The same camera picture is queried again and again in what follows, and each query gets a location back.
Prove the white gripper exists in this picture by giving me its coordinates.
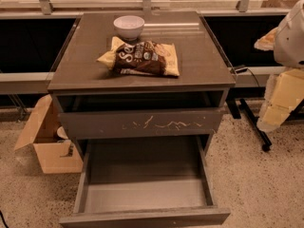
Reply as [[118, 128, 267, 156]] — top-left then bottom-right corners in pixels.
[[254, 28, 304, 132]]

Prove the brown chip bag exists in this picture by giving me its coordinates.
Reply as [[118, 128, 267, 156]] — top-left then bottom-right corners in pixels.
[[97, 37, 180, 77]]

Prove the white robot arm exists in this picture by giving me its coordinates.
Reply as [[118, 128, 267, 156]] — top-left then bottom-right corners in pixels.
[[254, 0, 304, 132]]

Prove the grey drawer cabinet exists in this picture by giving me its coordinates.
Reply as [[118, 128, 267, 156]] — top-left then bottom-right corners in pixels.
[[48, 11, 236, 150]]

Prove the open grey middle drawer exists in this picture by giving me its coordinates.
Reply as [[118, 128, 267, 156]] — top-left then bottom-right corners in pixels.
[[60, 136, 230, 228]]

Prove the scratched grey upper drawer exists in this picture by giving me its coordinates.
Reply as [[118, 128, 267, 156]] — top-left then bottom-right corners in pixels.
[[57, 91, 226, 141]]

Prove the black rolling stand base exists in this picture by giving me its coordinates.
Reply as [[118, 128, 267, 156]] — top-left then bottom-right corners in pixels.
[[225, 97, 304, 153]]

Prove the white ceramic bowl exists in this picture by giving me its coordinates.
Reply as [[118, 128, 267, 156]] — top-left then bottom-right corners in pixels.
[[113, 15, 145, 40]]

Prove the open cardboard box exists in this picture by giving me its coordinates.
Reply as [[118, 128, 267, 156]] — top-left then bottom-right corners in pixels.
[[14, 95, 83, 174]]

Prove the black power adapter with cable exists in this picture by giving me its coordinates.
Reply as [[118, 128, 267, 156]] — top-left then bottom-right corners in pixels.
[[230, 65, 260, 86]]

